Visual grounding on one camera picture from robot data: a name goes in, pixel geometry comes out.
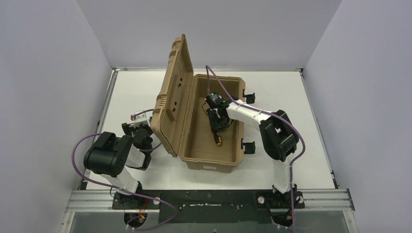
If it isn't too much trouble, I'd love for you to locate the tan plastic tool box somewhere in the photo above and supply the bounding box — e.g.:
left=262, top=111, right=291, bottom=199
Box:
left=151, top=34, right=245, bottom=173

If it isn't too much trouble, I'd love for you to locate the black yellow handled screwdriver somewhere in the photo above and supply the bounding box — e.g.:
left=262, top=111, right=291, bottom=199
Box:
left=213, top=132, right=222, bottom=146

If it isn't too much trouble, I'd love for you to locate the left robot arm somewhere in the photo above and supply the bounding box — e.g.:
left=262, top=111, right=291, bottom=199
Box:
left=84, top=123, right=154, bottom=209

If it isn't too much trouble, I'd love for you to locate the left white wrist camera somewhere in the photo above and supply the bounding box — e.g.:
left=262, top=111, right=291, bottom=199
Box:
left=130, top=110, right=150, bottom=128

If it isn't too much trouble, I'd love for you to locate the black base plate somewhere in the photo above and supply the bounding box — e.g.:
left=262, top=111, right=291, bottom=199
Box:
left=124, top=190, right=297, bottom=227

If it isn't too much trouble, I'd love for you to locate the aluminium front rail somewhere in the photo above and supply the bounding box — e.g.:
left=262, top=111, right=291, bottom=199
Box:
left=66, top=189, right=355, bottom=213

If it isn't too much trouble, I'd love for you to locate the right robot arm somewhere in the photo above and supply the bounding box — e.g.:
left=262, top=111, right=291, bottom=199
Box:
left=205, top=92, right=303, bottom=209

